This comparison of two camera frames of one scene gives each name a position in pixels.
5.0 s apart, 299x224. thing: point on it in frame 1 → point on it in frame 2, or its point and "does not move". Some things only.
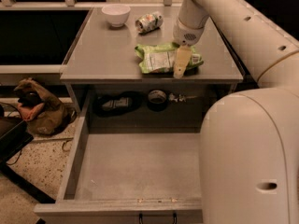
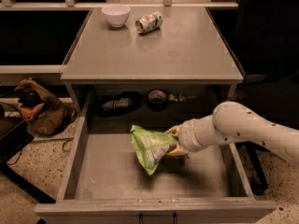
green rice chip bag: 161,58 → 150,146
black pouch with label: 108,105 does not move
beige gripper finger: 183,55 → 175,149
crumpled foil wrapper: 180,97 does not move
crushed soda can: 149,22 does not move
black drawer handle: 140,218 does not move
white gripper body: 186,35 → 188,136
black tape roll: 157,101 does not move
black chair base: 14,136 does not move
